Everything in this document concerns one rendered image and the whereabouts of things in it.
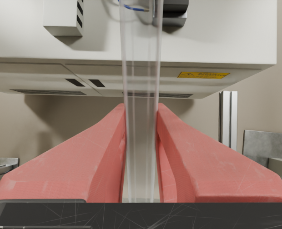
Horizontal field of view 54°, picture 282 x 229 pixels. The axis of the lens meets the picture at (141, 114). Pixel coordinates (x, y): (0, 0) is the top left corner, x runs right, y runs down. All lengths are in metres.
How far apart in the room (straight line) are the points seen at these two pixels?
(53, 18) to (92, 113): 0.68
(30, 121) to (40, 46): 0.68
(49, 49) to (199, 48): 0.24
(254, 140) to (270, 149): 0.07
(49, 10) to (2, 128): 0.80
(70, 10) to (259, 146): 0.88
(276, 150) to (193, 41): 0.77
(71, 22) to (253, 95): 0.85
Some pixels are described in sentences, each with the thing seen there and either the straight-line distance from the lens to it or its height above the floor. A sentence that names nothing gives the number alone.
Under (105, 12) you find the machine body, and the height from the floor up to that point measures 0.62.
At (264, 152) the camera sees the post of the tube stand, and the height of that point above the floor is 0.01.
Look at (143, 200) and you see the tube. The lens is 0.16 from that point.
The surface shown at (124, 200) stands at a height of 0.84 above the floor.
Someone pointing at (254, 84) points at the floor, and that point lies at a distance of 1.15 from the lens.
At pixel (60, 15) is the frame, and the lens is 0.44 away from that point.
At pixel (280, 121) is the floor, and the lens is 1.18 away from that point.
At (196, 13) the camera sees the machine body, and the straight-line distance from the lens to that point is 0.48.
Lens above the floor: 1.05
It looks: 88 degrees down
